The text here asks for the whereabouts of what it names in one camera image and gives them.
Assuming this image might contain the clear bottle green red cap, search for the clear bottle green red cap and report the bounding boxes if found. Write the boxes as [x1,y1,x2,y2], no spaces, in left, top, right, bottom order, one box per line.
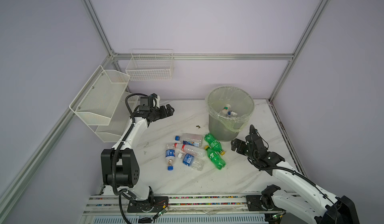
[219,104,231,117]

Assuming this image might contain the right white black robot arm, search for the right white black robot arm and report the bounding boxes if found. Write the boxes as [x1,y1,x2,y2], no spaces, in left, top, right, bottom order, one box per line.
[231,134,360,224]

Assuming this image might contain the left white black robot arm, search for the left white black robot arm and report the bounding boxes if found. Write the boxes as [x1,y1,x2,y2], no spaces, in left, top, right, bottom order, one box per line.
[101,104,175,205]

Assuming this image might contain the grey mesh waste bin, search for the grey mesh waste bin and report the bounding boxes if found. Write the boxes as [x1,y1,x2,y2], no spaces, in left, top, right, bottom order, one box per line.
[205,86,256,143]

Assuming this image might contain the translucent green bin liner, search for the translucent green bin liner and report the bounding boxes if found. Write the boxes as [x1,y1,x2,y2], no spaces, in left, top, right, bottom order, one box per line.
[205,86,256,133]

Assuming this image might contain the lower white mesh shelf basket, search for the lower white mesh shelf basket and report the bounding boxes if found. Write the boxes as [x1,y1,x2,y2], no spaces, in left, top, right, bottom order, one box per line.
[95,92,131,143]

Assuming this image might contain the white mesh shelf basket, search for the white mesh shelf basket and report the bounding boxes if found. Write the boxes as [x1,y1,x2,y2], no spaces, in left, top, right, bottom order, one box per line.
[69,66,130,126]
[95,92,131,143]

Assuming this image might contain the clear bottle red white label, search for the clear bottle red white label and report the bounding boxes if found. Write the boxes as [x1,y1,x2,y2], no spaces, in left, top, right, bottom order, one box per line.
[174,143,206,158]

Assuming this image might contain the clear bottle blue cap sideways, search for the clear bottle blue cap sideways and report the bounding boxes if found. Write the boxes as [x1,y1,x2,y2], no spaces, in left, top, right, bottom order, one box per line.
[175,133,203,148]

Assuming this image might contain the clear bottle blue label angled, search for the clear bottle blue label angled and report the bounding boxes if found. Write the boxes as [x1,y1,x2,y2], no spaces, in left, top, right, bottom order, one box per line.
[178,153,205,171]

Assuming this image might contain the upper white mesh shelf basket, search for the upper white mesh shelf basket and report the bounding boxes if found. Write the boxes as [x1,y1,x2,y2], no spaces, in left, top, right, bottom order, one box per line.
[69,66,130,126]

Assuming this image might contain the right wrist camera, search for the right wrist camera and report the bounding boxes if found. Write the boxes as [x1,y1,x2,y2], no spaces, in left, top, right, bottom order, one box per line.
[249,125,259,140]

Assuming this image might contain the white wire wall basket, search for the white wire wall basket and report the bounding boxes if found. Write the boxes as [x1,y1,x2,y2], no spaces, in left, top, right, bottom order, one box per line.
[126,49,174,81]

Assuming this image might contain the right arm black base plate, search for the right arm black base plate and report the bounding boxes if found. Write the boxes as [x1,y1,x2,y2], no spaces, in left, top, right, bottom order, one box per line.
[246,195,283,212]

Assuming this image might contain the aluminium front rail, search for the aluminium front rail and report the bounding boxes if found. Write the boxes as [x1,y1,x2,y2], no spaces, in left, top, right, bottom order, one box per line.
[78,192,339,224]

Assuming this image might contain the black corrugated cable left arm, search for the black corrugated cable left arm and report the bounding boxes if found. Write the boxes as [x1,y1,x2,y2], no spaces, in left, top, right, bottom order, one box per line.
[110,93,149,224]

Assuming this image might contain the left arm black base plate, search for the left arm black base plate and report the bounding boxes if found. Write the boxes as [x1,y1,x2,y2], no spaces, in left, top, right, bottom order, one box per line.
[126,196,169,213]

